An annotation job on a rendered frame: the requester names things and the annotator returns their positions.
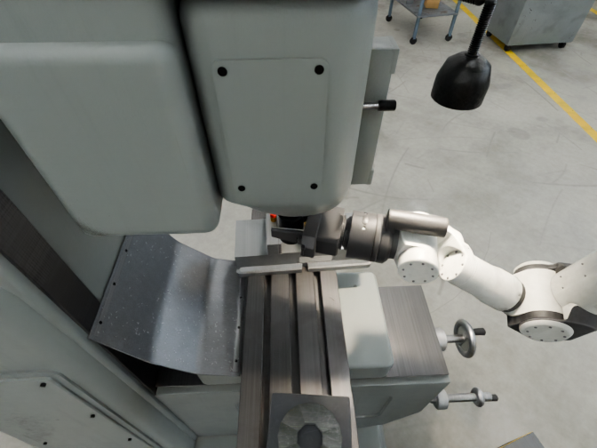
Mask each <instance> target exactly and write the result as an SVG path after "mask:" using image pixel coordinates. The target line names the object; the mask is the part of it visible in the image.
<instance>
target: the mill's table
mask: <svg viewBox="0 0 597 448"><path fill-rule="evenodd" d="M273 393H289V394H306V395H322V396H348V397H349V398H350V408H351V429H352V448H360V445H359V439H358V432H357V426H356V418H355V412H354V399H353V392H352V386H351V379H350V372H349V365H348V359H347V352H346V339H345V333H344V325H343V319H342V312H341V306H340V298H339V292H338V279H337V272H336V270H329V271H317V272H308V268H307V267H303V268H302V273H292V274H280V275H268V276H248V280H247V293H246V308H245V321H244V335H243V361H242V375H241V388H240V402H239V416H238V429H237V443H236V448H267V435H268V426H269V416H270V406H271V397H272V394H273Z"/></svg>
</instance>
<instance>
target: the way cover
mask: <svg viewBox="0 0 597 448"><path fill-rule="evenodd" d="M136 241H137V242H136ZM146 242H147V243H146ZM152 246H153V247H152ZM181 247H182V248H181ZM160 248H162V249H160ZM150 249H151V250H152V251H151V250H150ZM130 254H131V255H130ZM176 254H177V255H178V256H177V255H176ZM127 255H128V256H127ZM191 255H192V256H191ZM153 257H154V258H153ZM165 257H167V258H165ZM206 258H207V259H206ZM173 263H174V265H173ZM208 263H209V264H208ZM235 266H236V263H235V260H222V259H216V258H212V257H211V256H209V255H206V254H204V253H202V252H199V251H197V250H196V249H193V248H191V247H189V246H187V245H185V244H183V243H181V242H179V241H177V240H176V239H175V238H173V237H172V236H171V235H169V234H160V235H131V236H125V238H124V240H123V245H122V247H121V250H120V252H119V254H118V257H117V260H116V262H115V266H114V268H113V271H112V274H111V277H110V278H109V281H108V284H107V285H108V286H107V288H106V290H105V292H104V295H103V298H102V301H101V303H100V306H99V311H98V313H97V315H96V318H95V320H94V323H93V326H92V330H91V332H90V333H89V336H88V338H87V339H89V340H93V341H96V342H98V343H100V344H102V345H105V346H107V347H110V348H112V349H115V350H117V351H120V352H122V353H125V354H126V355H129V356H133V357H135V358H138V359H139V360H142V361H144V362H147V363H150V364H155V365H159V366H163V367H167V368H171V369H174V370H178V371H183V372H189V373H193V374H199V375H216V376H235V377H240V374H241V361H242V347H243V322H244V309H245V295H246V282H247V276H245V277H244V278H242V277H239V276H238V275H237V272H236V267H235ZM214 270H215V271H214ZM220 270H221V271H220ZM169 271H170V272H169ZM207 271H208V272H207ZM229 274H230V275H229ZM184 276H185V277H184ZM202 276H203V277H202ZM137 279H138V280H137ZM236 280H238V281H236ZM223 281H224V282H223ZM189 282H190V283H189ZM185 284H186V285H185ZM130 287H131V288H130ZM167 290H169V291H167ZM169 293H171V295H170V294H169ZM200 295H201V296H202V297H201V296H200ZM217 296H218V297H217ZM158 298H159V300H158ZM222 299H223V301H222ZM204 300H205V301H204ZM169 301H170V302H169ZM206 302H207V303H206ZM240 302H241V303H240ZM141 303H142V304H141ZM191 304H192V305H191ZM222 305H223V306H222ZM230 309H232V310H230ZM160 310H161V311H160ZM116 311H117V312H116ZM199 311H200V313H199ZM223 313H224V314H223ZM111 314H112V315H111ZM204 315H205V316H204ZM108 317H109V318H108ZM205 317H206V318H205ZM153 318H154V319H153ZM233 318H234V319H233ZM236 319H237V320H236ZM132 320H133V321H132ZM234 320H235V321H234ZM127 322H128V323H127ZM137 322H138V323H139V324H138V323H137ZM111 323H112V325H111ZM162 323H163V324H162ZM215 324H216V325H215ZM216 326H217V327H216ZM209 327H210V328H209ZM137 328H138V329H137ZM188 328H189V329H188ZM135 329H136V330H135ZM143 330H144V331H143ZM160 330H161V331H160ZM235 330H236V332H235ZM189 331H190V332H189ZM215 331H216V332H215ZM147 332H148V333H147ZM178 332H179V333H178ZM136 333H137V334H136ZM139 333H140V335H139ZM205 333H206V335H205ZM207 333H208V334H207ZM166 334H168V335H166ZM220 334H221V335H220ZM183 335H184V336H183ZM220 336H222V337H220ZM166 337H167V338H166ZM205 337H206V338H205ZM125 339H126V340H125ZM193 340H194V341H193ZM202 340H203V341H202ZM213 341H214V342H213ZM165 342H166V343H165ZM228 342H229V343H228ZM183 343H184V344H183ZM206 346H207V347H206ZM223 346H224V347H223ZM152 347H153V348H152ZM139 348H140V349H139ZM157 350H158V351H157ZM174 350H175V351H174ZM153 351H154V352H153ZM211 351H212V352H211ZM175 352H177V353H175ZM188 353H190V354H188ZM169 355H170V356H169ZM187 355H188V356H187ZM166 358H167V359H166ZM180 358H181V360H180ZM205 358H206V360H205ZM238 358H239V359H238ZM176 359H179V361H178V360H177V361H176ZM207 359H208V361H207ZM168 360H170V361H168ZM225 360H226V361H225ZM180 361H181V362H180ZM183 361H184V362H183ZM196 361H197V362H196ZM215 361H216V362H217V363H216V362H215ZM228 361H230V362H231V363H229V362H228ZM212 363H213V364H212ZM221 367H223V368H221ZM231 368H232V369H233V371H232V370H231ZM230 370H231V371H230Z"/></svg>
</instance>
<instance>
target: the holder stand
mask: <svg viewBox="0 0 597 448"><path fill-rule="evenodd" d="M267 448H352V429H351V408H350V398H349V397H348V396H322V395H306V394H289V393H273V394H272V397H271V406H270V416H269V426H268V435H267Z"/></svg>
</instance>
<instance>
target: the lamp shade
mask: <svg viewBox="0 0 597 448"><path fill-rule="evenodd" d="M490 75H491V64H490V63H489V61H488V60H487V59H486V58H485V57H484V56H483V55H482V54H481V53H479V52H478V54H477V55H470V54H468V53H467V51H462V52H458V53H456V54H453V55H451V56H449V57H448V58H447V59H446V60H445V62H444V63H443V65H442V67H441V68H440V70H439V71H438V72H437V74H436V77H435V79H434V85H433V88H432V91H431V97H432V99H433V100H434V101H435V102H436V103H438V104H439V105H441V106H443V107H445V108H450V109H455V110H473V109H476V108H478V107H479V106H480V105H481V104H482V102H483V100H484V98H485V95H486V93H487V91H488V89H489V87H490Z"/></svg>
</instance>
